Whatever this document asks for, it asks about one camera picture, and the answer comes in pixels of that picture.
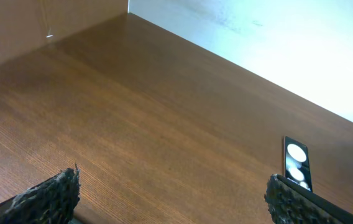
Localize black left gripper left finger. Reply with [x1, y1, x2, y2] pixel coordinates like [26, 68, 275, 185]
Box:
[0, 167, 81, 224]

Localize black smartphone silver back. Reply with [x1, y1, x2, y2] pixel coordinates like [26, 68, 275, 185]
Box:
[283, 136, 313, 192]

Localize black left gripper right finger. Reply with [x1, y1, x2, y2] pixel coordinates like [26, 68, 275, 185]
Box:
[264, 174, 353, 224]

